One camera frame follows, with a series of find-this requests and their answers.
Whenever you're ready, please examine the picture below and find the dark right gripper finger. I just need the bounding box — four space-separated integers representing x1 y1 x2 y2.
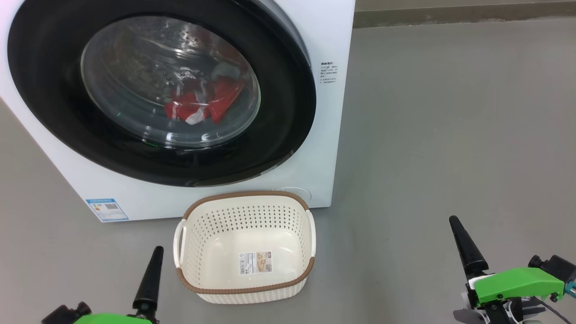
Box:
449 216 489 276

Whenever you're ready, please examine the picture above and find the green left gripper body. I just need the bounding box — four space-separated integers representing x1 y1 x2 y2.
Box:
72 313 154 324

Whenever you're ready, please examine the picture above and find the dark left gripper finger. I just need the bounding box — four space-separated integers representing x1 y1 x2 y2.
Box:
133 246 164 321

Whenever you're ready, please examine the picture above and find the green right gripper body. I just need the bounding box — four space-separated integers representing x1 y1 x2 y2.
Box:
453 267 566 324

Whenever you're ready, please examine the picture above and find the red and white garment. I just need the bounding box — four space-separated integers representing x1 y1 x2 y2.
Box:
164 63 248 126

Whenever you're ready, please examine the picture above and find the black round glass washer door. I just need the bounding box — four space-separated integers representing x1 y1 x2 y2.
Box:
7 0 317 187

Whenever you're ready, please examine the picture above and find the cream basket with brown rim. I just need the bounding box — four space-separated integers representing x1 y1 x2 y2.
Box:
173 191 317 305

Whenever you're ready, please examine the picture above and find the printed information sticker label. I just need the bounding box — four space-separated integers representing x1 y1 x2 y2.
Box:
238 251 273 275

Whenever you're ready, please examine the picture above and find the white front-load washing machine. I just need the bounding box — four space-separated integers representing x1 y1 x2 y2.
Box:
0 0 356 223

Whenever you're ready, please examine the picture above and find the blue energy label sticker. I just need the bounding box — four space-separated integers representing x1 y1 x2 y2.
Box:
85 198 129 222

